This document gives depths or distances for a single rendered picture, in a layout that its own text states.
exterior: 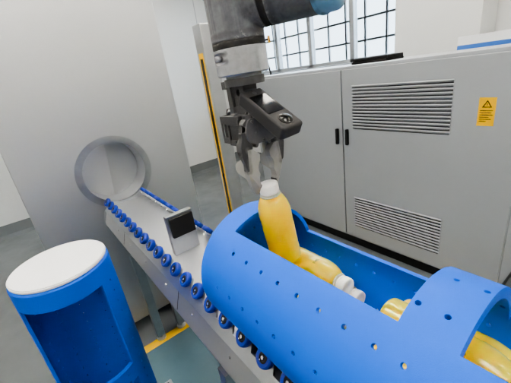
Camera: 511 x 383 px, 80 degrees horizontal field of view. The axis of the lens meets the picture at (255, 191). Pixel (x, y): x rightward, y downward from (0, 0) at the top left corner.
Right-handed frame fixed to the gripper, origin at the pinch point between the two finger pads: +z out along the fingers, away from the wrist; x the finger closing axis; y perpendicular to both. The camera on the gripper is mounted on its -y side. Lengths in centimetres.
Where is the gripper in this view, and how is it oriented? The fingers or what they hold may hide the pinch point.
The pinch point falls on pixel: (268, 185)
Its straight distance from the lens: 59.1
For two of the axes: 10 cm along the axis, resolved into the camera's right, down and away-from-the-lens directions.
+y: -6.1, -2.0, 7.7
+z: 1.6, 9.2, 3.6
